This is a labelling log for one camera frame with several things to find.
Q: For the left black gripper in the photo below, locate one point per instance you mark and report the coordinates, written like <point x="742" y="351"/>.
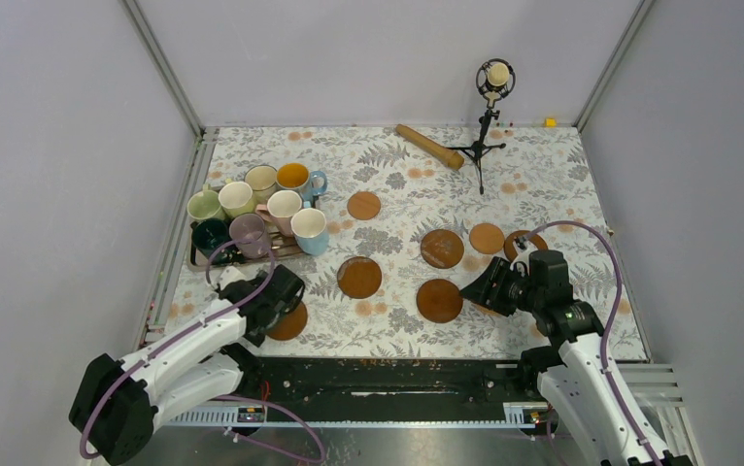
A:
<point x="257" y="335"/>

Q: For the floral patterned table mat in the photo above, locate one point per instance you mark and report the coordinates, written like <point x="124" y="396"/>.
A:
<point x="541" y="179"/>

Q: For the light cork coaster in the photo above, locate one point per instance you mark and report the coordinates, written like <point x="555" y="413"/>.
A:
<point x="364" y="205"/>
<point x="486" y="238"/>

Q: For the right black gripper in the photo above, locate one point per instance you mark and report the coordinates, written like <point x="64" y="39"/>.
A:
<point x="480" y="289"/>

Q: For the pink mug white inside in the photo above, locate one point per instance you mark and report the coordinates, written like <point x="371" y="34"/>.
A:
<point x="279" y="210"/>

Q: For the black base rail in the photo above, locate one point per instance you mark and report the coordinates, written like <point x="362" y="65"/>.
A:
<point x="377" y="390"/>

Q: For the microphone on black tripod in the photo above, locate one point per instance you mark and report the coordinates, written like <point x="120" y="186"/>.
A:
<point x="495" y="80"/>

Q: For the woven rattan coaster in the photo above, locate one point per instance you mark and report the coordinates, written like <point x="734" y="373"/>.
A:
<point x="485" y="310"/>

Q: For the light blue mug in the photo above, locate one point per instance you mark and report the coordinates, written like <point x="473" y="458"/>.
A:
<point x="309" y="228"/>

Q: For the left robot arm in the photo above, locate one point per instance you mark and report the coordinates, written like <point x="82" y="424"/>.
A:
<point x="122" y="402"/>

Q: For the wooden rolling pin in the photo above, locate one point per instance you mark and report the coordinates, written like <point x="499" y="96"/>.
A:
<point x="449" y="158"/>

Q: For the light green mug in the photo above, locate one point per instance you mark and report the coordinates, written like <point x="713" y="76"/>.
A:
<point x="205" y="204"/>

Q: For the beige mug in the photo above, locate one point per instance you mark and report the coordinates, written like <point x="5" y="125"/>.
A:
<point x="262" y="180"/>

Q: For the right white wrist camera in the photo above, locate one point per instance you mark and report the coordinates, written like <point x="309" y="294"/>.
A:
<point x="526" y="251"/>

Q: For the yellow-green mug white inside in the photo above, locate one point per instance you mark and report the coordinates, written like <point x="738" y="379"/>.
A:
<point x="237" y="199"/>

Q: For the dark scuffed brown coaster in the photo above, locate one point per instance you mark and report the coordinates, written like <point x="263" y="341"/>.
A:
<point x="442" y="248"/>

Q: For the dark green mug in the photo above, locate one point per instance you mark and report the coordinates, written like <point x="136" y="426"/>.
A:
<point x="207" y="235"/>

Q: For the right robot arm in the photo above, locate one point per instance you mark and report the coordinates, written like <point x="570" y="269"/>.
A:
<point x="573" y="373"/>

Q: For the mauve purple mug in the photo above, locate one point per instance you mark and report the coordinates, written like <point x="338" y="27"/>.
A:
<point x="249" y="233"/>

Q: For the glossy brown coaster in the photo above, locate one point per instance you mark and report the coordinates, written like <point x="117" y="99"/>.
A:
<point x="359" y="277"/>

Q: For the blue mug orange inside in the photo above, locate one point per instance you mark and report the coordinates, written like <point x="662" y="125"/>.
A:
<point x="306" y="183"/>

